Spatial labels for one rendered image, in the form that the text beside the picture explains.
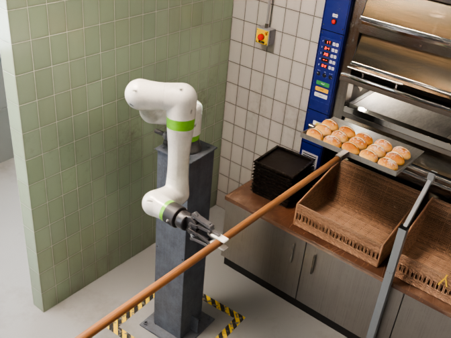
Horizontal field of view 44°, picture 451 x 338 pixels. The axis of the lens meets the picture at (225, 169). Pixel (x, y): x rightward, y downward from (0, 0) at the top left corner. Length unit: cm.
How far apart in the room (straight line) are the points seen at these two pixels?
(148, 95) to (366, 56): 151
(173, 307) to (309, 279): 82
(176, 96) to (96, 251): 167
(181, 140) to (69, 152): 100
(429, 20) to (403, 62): 26
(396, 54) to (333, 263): 120
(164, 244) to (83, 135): 74
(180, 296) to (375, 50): 174
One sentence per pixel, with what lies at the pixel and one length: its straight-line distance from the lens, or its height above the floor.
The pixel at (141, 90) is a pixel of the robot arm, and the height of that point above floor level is 165.
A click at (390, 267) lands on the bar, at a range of 301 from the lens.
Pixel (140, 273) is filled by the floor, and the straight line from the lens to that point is 380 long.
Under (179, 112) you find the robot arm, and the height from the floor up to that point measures 158.
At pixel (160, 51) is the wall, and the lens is 335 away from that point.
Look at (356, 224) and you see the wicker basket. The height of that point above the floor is 59.
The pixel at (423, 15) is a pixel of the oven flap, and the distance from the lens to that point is 317.
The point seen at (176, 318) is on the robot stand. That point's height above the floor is 16.
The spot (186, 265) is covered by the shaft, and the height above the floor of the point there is 120.
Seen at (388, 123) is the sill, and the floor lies 117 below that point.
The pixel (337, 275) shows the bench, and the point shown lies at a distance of 329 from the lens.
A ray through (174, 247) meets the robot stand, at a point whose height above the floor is 65.
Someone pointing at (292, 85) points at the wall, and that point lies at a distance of 363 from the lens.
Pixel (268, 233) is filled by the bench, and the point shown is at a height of 47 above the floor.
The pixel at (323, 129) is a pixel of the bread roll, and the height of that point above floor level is 122.
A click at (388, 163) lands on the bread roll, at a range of 284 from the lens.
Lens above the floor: 253
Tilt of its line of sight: 31 degrees down
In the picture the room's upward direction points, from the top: 5 degrees clockwise
